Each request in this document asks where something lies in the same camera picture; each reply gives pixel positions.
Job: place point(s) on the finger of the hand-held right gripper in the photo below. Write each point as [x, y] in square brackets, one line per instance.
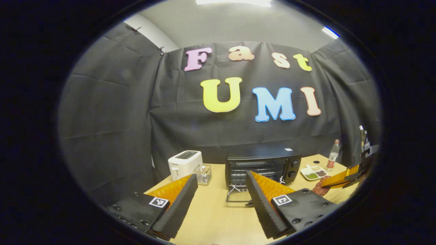
[351, 183]
[340, 176]

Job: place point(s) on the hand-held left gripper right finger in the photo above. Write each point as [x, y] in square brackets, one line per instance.
[260, 204]

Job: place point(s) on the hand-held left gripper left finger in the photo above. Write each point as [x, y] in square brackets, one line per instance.
[178, 207]

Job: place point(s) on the brown red meat piece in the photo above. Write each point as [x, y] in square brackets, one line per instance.
[320, 188]

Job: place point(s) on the black electric oven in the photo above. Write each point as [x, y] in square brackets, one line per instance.
[265, 156]

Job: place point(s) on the clear plastic bottle red label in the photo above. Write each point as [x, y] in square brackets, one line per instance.
[332, 158]

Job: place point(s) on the white divided plate of beans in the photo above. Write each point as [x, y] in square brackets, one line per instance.
[314, 173]

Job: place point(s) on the clear glass container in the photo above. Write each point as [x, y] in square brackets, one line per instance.
[203, 175]

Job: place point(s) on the white toaster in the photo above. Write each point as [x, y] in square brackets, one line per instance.
[184, 163]

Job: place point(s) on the black backdrop cloth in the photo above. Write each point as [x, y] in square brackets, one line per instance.
[112, 112]

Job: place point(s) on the small ceiling light panel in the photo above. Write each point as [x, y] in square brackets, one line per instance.
[330, 32]

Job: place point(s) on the large ceiling light panel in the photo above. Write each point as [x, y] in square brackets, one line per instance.
[233, 2]

